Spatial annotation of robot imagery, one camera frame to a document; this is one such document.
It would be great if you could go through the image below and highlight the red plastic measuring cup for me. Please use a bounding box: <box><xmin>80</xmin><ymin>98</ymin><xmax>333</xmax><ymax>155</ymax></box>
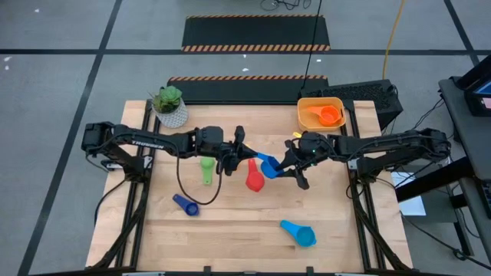
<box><xmin>245</xmin><ymin>158</ymin><xmax>266</xmax><ymax>193</ymax></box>

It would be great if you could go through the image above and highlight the succulent in white patterned pot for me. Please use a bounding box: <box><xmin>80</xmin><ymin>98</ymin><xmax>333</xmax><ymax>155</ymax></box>
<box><xmin>149</xmin><ymin>84</ymin><xmax>189</xmax><ymax>130</ymax></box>

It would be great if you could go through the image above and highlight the black coiled floor cable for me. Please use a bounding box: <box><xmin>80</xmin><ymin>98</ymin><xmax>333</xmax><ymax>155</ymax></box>
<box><xmin>259</xmin><ymin>0</ymin><xmax>312</xmax><ymax>12</ymax></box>

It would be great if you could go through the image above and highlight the black desk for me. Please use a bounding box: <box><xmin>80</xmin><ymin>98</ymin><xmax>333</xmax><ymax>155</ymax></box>
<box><xmin>394</xmin><ymin>75</ymin><xmax>491</xmax><ymax>265</ymax></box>

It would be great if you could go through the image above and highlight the yellow plastic basket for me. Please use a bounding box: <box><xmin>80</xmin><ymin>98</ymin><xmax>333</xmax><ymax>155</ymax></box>
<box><xmin>296</xmin><ymin>97</ymin><xmax>348</xmax><ymax>133</ymax></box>

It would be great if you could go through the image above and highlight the small dark blue measuring cup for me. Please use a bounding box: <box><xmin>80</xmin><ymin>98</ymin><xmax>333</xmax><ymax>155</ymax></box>
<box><xmin>172</xmin><ymin>193</ymin><xmax>200</xmax><ymax>217</ymax></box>

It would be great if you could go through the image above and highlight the black laptop computer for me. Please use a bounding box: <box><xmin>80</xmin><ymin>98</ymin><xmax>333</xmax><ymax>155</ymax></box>
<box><xmin>456</xmin><ymin>54</ymin><xmax>491</xmax><ymax>118</ymax></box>

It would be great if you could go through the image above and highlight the white paper sheet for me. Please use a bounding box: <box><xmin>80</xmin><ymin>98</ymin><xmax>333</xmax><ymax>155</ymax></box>
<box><xmin>390</xmin><ymin>171</ymin><xmax>427</xmax><ymax>217</ymax></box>

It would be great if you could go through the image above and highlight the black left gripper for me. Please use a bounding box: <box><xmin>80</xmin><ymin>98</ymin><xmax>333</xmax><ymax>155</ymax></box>
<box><xmin>195</xmin><ymin>125</ymin><xmax>259</xmax><ymax>178</ymax></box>

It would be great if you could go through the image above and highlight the yellow hanging cable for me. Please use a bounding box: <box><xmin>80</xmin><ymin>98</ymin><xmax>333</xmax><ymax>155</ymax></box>
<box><xmin>382</xmin><ymin>0</ymin><xmax>407</xmax><ymax>81</ymax></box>

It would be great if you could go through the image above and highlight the orange plastic measuring cup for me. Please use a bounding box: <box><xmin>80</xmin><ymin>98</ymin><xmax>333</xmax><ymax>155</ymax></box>
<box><xmin>306</xmin><ymin>105</ymin><xmax>342</xmax><ymax>127</ymax></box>

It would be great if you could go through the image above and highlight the light blue measuring cup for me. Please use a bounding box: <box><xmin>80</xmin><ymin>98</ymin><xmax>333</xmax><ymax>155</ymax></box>
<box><xmin>279</xmin><ymin>218</ymin><xmax>318</xmax><ymax>248</ymax></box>

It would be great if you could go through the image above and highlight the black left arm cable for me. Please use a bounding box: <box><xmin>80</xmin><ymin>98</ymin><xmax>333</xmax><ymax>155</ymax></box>
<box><xmin>175</xmin><ymin>151</ymin><xmax>225</xmax><ymax>206</ymax></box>

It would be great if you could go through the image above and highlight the black hazard-striped floor mat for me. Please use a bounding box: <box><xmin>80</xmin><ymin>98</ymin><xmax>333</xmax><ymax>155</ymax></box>
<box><xmin>166</xmin><ymin>74</ymin><xmax>330</xmax><ymax>105</ymax></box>
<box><xmin>180</xmin><ymin>15</ymin><xmax>331</xmax><ymax>53</ymax></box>

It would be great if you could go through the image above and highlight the green plastic measuring cup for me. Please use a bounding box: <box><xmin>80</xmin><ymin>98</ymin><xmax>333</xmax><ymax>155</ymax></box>
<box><xmin>199</xmin><ymin>156</ymin><xmax>216</xmax><ymax>186</ymax></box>

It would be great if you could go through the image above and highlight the black hanging cable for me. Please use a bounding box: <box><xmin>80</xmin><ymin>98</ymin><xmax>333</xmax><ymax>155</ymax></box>
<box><xmin>301</xmin><ymin>0</ymin><xmax>324</xmax><ymax>90</ymax></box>

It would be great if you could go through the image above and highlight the blue plastic measuring cup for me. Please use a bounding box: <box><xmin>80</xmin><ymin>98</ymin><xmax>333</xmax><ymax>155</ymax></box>
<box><xmin>255</xmin><ymin>152</ymin><xmax>286</xmax><ymax>180</ymax></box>

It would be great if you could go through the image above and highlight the black table frame rail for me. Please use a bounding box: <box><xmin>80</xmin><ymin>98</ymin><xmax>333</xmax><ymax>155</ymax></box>
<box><xmin>28</xmin><ymin>268</ymin><xmax>461</xmax><ymax>276</ymax></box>

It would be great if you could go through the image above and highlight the black computer case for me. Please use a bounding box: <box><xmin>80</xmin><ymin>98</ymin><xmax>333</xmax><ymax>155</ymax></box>
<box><xmin>299</xmin><ymin>78</ymin><xmax>404</xmax><ymax>130</ymax></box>

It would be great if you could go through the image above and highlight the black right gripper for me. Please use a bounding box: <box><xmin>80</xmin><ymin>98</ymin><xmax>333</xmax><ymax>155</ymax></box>
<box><xmin>275</xmin><ymin>131</ymin><xmax>332</xmax><ymax>191</ymax></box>

